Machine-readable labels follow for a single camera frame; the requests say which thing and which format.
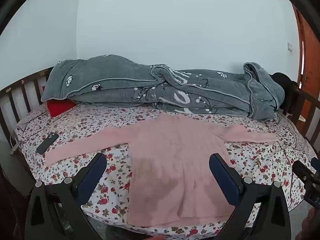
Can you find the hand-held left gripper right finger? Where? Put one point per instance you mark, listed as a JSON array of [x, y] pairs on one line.
[[220, 168]]

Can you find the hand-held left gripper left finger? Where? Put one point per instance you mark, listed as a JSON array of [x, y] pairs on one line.
[[96, 168]]

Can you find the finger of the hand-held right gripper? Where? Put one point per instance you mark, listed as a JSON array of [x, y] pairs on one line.
[[301, 170], [316, 163]]

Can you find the pink knitted sweater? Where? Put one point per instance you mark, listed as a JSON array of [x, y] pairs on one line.
[[175, 160]]

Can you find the black smartphone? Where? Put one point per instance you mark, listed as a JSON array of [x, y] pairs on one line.
[[47, 143]]

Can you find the red pillow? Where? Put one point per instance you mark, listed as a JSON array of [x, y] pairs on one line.
[[60, 107]]

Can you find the black cloth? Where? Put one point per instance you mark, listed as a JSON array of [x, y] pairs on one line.
[[282, 80]]

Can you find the grey printed blanket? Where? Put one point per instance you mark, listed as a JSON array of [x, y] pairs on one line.
[[125, 80]]

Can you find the wooden slatted headboard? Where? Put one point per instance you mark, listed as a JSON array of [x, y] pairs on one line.
[[15, 97]]

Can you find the orange wooden door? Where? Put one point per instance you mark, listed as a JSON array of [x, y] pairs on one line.
[[308, 45]]

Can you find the white wall switch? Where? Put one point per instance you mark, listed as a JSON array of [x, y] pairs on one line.
[[290, 47]]

